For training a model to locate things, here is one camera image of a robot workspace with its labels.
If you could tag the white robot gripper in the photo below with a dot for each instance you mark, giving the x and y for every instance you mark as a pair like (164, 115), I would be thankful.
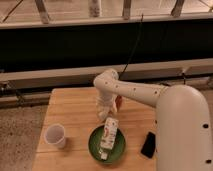
(106, 108)

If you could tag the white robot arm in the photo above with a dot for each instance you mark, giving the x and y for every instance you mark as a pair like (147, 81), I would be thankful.
(183, 132)

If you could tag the small red-brown object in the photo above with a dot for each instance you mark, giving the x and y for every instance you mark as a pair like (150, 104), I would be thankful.
(119, 101)

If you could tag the white bottle in bowl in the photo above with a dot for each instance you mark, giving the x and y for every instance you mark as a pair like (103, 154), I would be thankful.
(108, 137)

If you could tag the green bowl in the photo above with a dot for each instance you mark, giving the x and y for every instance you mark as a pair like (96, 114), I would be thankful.
(94, 146)

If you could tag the black phone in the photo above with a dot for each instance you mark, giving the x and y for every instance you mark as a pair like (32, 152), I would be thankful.
(149, 145)

